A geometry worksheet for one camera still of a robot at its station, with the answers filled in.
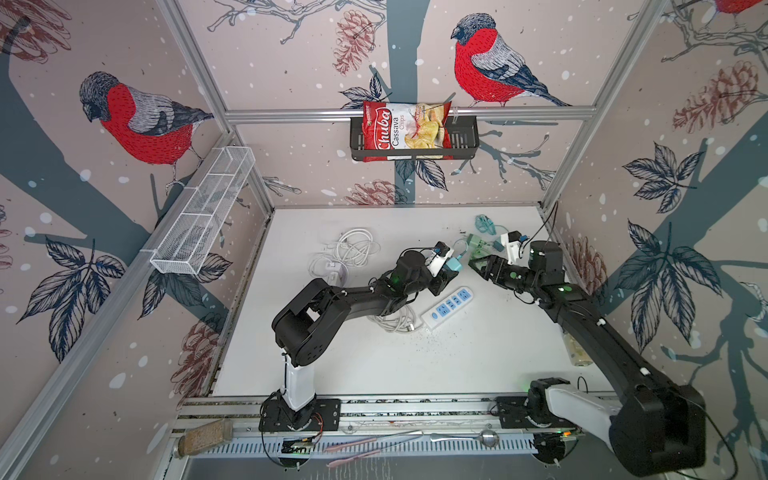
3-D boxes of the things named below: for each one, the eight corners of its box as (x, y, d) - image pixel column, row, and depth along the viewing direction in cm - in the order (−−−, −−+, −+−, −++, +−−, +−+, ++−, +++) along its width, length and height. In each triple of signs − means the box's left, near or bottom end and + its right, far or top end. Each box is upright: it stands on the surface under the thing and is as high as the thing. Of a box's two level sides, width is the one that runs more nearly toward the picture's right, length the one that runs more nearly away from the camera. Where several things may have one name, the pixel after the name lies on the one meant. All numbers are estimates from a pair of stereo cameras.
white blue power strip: (425, 330, 89) (426, 327, 87) (417, 319, 91) (418, 316, 90) (475, 298, 96) (476, 294, 94) (466, 288, 98) (468, 285, 97)
